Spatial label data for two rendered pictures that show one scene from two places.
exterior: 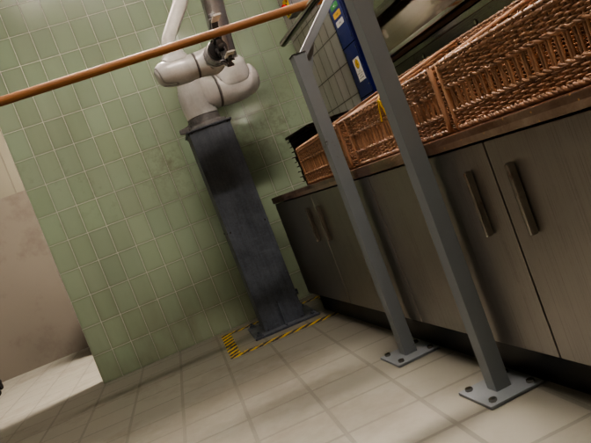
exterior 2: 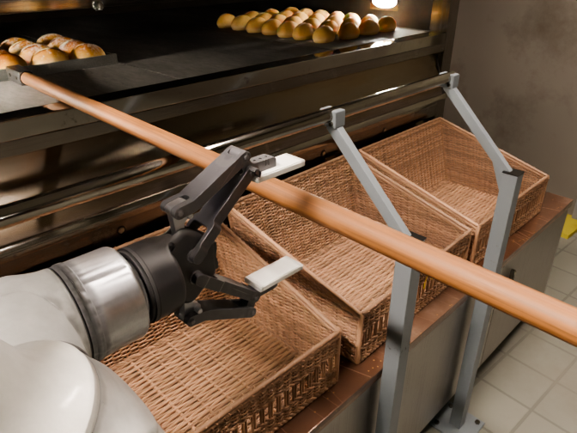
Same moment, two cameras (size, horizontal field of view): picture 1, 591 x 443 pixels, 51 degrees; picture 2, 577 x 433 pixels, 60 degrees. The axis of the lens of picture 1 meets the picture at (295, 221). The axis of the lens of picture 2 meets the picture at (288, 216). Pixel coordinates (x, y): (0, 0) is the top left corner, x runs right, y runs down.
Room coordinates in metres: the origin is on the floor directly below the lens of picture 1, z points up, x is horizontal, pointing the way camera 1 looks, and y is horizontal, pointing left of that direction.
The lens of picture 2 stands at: (2.50, 0.45, 1.46)
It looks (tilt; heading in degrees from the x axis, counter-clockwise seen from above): 28 degrees down; 239
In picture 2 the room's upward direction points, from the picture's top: straight up
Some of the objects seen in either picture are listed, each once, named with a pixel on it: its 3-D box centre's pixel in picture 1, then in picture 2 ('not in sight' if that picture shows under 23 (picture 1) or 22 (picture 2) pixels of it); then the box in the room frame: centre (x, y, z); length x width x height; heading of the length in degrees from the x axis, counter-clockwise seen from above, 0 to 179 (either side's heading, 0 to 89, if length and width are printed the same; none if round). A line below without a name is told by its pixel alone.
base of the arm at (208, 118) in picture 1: (200, 123); not in sight; (2.98, 0.25, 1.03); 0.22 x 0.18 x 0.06; 101
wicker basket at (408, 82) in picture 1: (454, 76); (352, 240); (1.70, -0.54, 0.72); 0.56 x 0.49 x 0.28; 15
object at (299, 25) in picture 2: not in sight; (306, 21); (1.34, -1.37, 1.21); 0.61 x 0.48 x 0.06; 104
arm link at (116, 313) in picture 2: (215, 53); (101, 301); (2.46, 0.05, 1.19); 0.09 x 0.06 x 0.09; 104
